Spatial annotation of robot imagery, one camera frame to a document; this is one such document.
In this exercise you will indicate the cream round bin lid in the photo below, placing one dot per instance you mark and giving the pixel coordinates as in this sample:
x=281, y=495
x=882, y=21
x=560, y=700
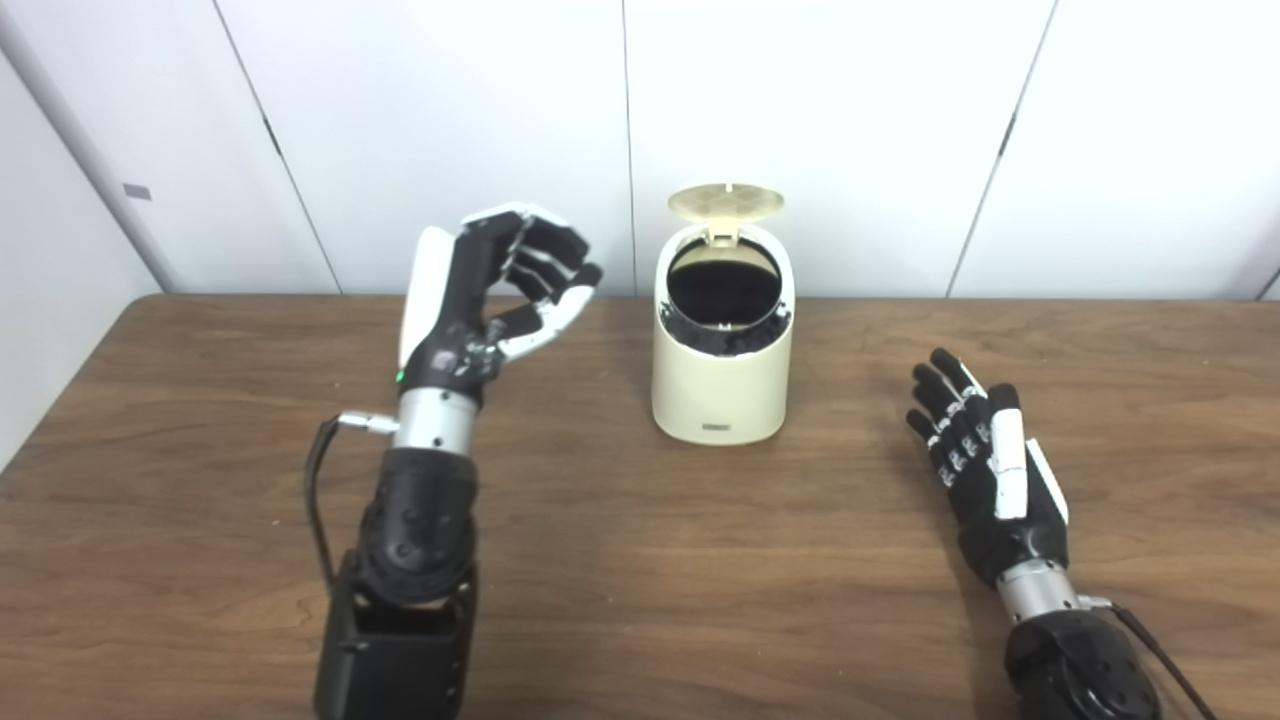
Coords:
x=725, y=202

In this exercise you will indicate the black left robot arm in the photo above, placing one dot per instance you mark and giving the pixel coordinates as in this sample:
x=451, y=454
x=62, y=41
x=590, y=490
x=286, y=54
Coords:
x=415, y=540

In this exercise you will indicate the cream-colored bin body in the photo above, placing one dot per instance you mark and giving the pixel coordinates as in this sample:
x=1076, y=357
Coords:
x=720, y=390

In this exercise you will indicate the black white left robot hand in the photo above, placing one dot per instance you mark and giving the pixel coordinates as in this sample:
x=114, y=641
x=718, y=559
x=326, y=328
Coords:
x=460, y=300

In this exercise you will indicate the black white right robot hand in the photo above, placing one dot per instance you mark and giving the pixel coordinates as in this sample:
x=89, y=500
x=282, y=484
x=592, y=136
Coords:
x=1000, y=490

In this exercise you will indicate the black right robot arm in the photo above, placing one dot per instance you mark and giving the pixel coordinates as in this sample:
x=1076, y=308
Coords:
x=1075, y=670

